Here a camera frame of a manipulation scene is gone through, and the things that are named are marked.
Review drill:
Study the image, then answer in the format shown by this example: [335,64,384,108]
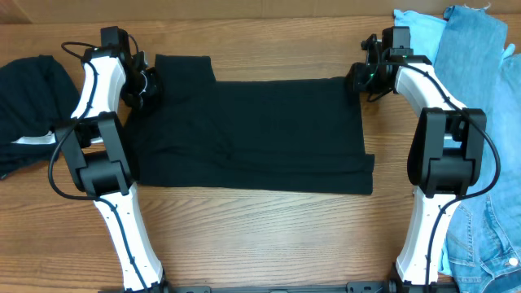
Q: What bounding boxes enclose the black t-shirt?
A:
[125,55,375,195]

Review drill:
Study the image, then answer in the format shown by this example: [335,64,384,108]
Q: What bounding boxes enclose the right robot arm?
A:
[347,26,489,292]

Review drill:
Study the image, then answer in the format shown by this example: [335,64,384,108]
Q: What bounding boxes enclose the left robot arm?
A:
[51,26,172,292]

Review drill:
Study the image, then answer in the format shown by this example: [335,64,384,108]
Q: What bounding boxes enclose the light blue t-shirt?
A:
[392,9,453,278]

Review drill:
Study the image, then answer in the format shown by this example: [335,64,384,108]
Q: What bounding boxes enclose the folded black garment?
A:
[1,55,80,178]

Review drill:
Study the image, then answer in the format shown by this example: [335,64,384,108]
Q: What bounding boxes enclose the blue denim jeans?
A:
[433,4,521,293]

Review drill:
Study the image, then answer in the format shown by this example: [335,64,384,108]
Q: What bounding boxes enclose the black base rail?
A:
[138,281,398,293]

